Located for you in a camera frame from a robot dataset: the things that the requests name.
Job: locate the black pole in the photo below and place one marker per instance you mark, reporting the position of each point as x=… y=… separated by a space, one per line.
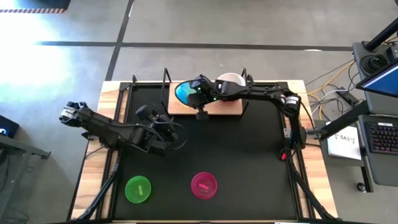
x=382 y=35

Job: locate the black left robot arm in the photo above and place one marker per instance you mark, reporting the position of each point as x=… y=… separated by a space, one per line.
x=105 y=127

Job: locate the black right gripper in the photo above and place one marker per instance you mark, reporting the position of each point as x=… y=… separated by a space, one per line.
x=214 y=91

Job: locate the grey computer desk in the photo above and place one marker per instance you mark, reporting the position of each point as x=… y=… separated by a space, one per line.
x=381 y=168

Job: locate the computer monitor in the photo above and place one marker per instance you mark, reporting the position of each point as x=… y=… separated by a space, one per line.
x=381 y=82

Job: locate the cream ribbed bowl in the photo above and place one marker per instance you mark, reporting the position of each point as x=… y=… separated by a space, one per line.
x=231 y=78

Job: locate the black device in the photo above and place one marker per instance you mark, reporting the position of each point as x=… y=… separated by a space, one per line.
x=7 y=126

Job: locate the pink translucent plastic bowl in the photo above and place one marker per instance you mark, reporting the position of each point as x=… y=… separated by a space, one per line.
x=203 y=185

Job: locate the grey side table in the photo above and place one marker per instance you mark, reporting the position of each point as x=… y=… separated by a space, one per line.
x=18 y=149

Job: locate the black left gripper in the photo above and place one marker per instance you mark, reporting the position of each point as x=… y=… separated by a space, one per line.
x=158 y=135

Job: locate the black table mat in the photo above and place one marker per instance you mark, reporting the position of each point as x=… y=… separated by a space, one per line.
x=224 y=149

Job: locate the black power strip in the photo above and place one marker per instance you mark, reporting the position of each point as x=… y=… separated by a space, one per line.
x=345 y=96

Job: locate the hazard striped floor mat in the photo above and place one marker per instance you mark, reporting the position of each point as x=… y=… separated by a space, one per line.
x=34 y=6

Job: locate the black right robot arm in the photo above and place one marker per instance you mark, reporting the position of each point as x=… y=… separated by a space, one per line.
x=264 y=91

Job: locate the black aluminium rig frame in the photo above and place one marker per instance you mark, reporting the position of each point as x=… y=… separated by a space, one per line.
x=146 y=84

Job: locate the white paper sign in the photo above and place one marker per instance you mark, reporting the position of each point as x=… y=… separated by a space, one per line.
x=343 y=143

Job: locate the black backlit keyboard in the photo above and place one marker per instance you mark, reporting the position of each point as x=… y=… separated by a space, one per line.
x=382 y=137

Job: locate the light wooden board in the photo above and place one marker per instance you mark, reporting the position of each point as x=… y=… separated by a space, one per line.
x=180 y=109

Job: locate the blue plastic plate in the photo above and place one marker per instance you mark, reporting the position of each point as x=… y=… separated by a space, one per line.
x=182 y=91

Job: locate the black caster wheel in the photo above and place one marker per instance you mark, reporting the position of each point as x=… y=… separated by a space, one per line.
x=361 y=187

